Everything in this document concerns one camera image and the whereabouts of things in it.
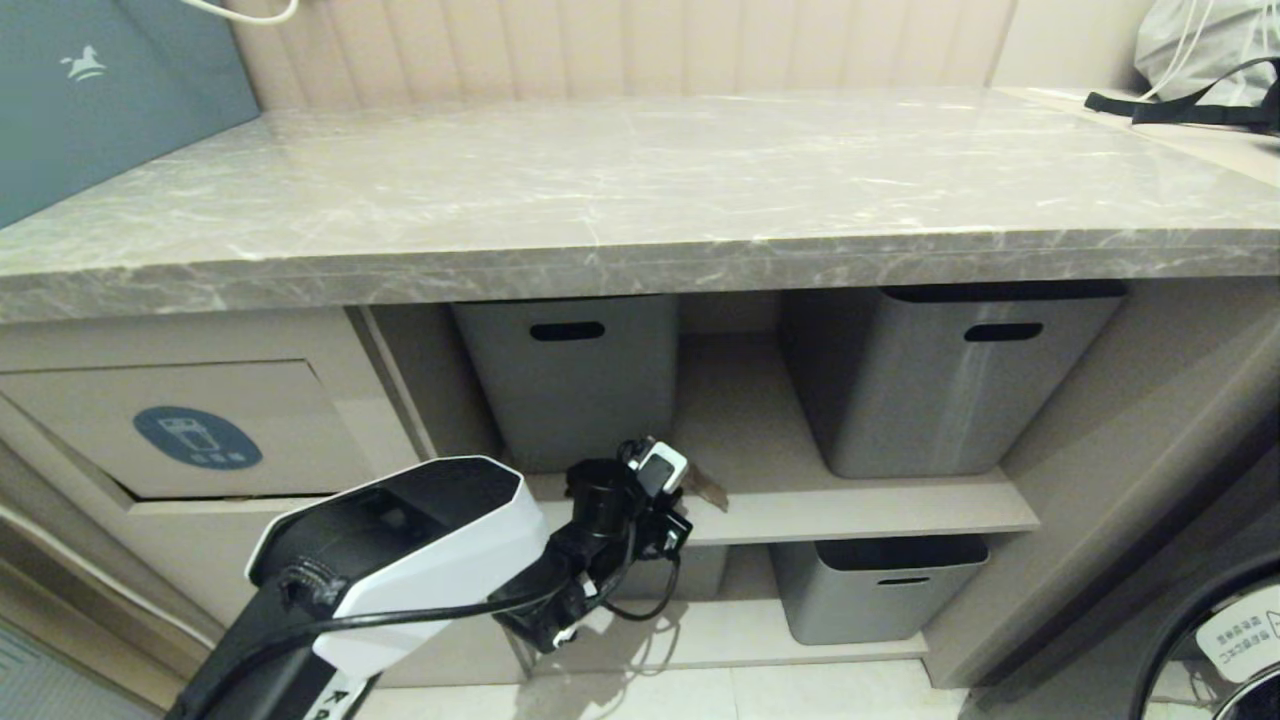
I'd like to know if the brown cardboard scrap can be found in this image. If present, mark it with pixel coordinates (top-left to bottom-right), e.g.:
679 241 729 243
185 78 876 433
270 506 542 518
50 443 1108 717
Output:
685 465 729 513

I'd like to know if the small gray storage bin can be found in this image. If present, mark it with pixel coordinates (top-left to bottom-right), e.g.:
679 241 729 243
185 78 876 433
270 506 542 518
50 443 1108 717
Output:
620 546 729 602

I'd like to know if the beige shelf board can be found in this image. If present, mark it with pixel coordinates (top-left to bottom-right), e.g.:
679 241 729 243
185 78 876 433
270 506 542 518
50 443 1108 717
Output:
533 548 928 674
500 335 1039 549

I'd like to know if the open gray storage bin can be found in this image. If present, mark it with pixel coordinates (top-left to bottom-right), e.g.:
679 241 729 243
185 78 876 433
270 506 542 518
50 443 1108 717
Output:
768 537 989 646

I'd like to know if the large gray storage bin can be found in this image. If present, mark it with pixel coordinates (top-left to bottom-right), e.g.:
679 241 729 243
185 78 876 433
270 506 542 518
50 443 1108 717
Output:
780 285 1128 479

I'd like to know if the gray washing machine front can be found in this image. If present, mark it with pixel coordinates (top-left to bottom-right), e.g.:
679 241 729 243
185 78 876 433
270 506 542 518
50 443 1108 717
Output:
960 410 1280 720

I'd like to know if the chrome glass washer door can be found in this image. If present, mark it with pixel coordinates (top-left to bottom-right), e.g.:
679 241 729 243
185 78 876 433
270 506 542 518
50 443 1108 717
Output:
1130 575 1280 720

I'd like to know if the beige trash flap door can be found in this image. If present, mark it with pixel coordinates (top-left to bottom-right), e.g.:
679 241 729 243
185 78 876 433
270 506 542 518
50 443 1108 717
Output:
0 360 389 499

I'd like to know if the white warning sticker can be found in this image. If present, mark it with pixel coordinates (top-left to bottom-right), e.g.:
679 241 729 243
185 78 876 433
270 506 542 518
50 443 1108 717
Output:
1195 585 1280 684

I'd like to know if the teal box with horse logo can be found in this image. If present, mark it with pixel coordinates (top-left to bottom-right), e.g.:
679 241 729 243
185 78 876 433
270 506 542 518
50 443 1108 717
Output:
0 0 264 229

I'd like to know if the gray fabric bag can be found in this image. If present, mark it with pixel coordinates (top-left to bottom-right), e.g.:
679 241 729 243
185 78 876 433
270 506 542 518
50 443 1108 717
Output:
1133 0 1280 111

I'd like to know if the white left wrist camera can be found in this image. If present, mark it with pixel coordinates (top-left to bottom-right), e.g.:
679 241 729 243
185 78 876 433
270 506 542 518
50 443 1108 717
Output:
625 440 691 498

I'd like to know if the gray storage bin with handle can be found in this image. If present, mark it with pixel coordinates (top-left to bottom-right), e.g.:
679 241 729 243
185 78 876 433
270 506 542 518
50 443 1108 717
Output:
452 295 683 473

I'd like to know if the beige cabinet frame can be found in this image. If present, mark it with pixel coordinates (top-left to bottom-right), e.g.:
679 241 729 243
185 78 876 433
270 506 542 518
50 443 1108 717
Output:
0 280 1280 691

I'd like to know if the white cable loop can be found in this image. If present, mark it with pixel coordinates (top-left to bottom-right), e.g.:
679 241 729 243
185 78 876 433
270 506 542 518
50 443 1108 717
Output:
183 0 303 26

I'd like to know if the black strap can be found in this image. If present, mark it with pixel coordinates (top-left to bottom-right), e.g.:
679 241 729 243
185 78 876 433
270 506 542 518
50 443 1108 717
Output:
1083 60 1280 131

